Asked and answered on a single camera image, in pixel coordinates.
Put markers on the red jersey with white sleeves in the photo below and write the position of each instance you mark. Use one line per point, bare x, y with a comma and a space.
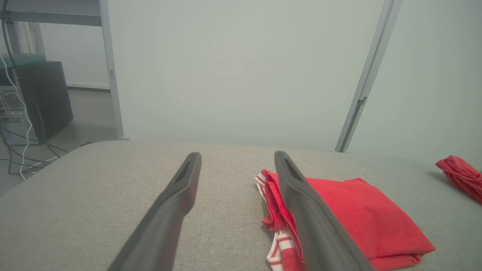
357, 214

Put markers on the silver perforated computer case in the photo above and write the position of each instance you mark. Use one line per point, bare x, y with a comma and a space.
11, 101

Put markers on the grey frame crossbeam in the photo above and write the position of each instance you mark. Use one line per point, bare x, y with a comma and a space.
52, 11

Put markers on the grey partition frame post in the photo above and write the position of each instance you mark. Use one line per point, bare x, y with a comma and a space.
372, 75
113, 75
363, 75

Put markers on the red shorts with white stripe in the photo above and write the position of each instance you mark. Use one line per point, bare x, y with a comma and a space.
461, 175

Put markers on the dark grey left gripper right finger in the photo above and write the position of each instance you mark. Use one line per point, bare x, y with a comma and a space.
320, 237

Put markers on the black computer tower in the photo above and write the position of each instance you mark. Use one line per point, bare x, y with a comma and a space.
45, 98

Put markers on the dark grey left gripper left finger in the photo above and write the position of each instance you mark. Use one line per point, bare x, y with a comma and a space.
162, 233

